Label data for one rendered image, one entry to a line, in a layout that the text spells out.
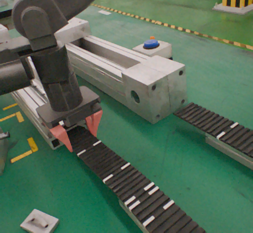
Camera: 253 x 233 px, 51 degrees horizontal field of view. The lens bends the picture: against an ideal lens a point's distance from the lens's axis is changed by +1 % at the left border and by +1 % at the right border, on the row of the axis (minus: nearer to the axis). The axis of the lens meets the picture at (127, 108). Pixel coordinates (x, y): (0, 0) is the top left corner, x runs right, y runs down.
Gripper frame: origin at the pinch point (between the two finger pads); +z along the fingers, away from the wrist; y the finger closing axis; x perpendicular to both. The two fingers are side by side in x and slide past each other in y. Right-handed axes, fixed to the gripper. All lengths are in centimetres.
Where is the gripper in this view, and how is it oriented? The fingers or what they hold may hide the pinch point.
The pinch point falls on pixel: (81, 140)
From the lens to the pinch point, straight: 53.5
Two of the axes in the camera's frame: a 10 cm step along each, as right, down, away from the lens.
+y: -8.0, 4.5, -4.0
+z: 1.8, 8.1, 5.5
